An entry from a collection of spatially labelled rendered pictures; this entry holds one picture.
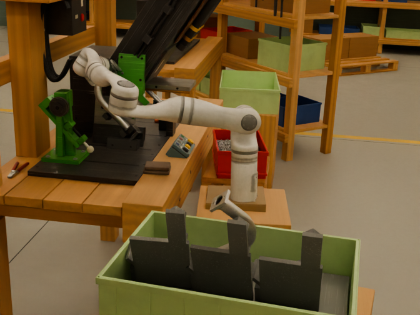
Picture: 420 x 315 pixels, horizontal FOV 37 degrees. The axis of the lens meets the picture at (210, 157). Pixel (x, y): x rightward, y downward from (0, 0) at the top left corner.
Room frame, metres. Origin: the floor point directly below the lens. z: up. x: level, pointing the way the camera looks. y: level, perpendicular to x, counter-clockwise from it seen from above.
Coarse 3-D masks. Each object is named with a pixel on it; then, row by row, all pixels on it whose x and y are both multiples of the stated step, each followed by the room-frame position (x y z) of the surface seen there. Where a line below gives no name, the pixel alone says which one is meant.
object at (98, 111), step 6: (108, 96) 2.58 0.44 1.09; (96, 102) 2.58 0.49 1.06; (108, 102) 2.57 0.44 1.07; (96, 108) 2.58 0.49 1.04; (102, 108) 2.57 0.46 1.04; (96, 114) 2.57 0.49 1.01; (102, 114) 2.57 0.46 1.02; (96, 120) 2.56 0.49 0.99; (102, 120) 2.56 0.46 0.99; (108, 120) 2.56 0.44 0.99; (114, 120) 2.55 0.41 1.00; (126, 120) 2.55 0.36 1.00; (132, 120) 2.54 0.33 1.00
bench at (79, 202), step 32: (32, 160) 2.34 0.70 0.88; (0, 192) 2.01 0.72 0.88; (32, 192) 2.02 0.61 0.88; (64, 192) 2.03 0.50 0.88; (96, 192) 2.04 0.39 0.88; (128, 192) 2.05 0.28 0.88; (0, 224) 2.03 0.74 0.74; (96, 224) 2.02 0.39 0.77; (0, 256) 2.02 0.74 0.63; (0, 288) 2.00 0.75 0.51
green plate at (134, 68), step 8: (120, 56) 2.60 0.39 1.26; (128, 56) 2.60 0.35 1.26; (136, 56) 2.59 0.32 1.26; (144, 56) 2.59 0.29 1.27; (120, 64) 2.59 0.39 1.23; (128, 64) 2.59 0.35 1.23; (136, 64) 2.58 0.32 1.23; (144, 64) 2.58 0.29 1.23; (120, 72) 2.58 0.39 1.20; (128, 72) 2.58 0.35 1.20; (136, 72) 2.57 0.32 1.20; (144, 72) 2.58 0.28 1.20; (128, 80) 2.57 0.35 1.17; (136, 80) 2.57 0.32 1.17; (144, 80) 2.63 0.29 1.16; (144, 88) 2.63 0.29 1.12
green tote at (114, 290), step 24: (192, 216) 1.70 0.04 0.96; (192, 240) 1.69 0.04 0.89; (216, 240) 1.67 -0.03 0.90; (264, 240) 1.64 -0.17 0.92; (288, 240) 1.62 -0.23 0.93; (336, 240) 1.59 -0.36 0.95; (360, 240) 1.58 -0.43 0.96; (120, 264) 1.45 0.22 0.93; (336, 264) 1.59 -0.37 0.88; (120, 288) 1.32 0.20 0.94; (144, 288) 1.30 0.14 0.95; (168, 288) 1.29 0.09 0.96; (120, 312) 1.32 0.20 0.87; (144, 312) 1.30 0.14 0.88; (168, 312) 1.29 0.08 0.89; (192, 312) 1.28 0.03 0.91; (216, 312) 1.26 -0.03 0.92; (240, 312) 1.25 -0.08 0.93; (264, 312) 1.24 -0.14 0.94; (288, 312) 1.22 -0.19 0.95; (312, 312) 1.21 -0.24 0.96
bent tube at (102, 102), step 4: (112, 60) 2.58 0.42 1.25; (112, 64) 2.56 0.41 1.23; (116, 64) 2.59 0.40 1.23; (116, 68) 2.55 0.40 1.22; (120, 68) 2.58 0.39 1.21; (96, 88) 2.54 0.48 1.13; (100, 88) 2.55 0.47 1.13; (96, 92) 2.54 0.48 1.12; (100, 92) 2.54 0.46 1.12; (96, 96) 2.53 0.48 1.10; (100, 96) 2.53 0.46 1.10; (100, 100) 2.53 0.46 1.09; (104, 100) 2.53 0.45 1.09; (100, 104) 2.53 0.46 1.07; (104, 104) 2.52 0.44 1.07; (108, 104) 2.52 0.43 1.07; (104, 108) 2.52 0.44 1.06; (108, 112) 2.51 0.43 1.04; (112, 116) 2.50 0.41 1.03; (116, 116) 2.50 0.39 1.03; (120, 116) 2.51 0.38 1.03; (116, 120) 2.50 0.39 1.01; (120, 120) 2.49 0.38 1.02; (124, 120) 2.50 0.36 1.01; (120, 124) 2.49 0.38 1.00; (124, 124) 2.49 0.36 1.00; (128, 124) 2.49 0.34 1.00; (124, 128) 2.48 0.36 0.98; (128, 128) 2.51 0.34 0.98
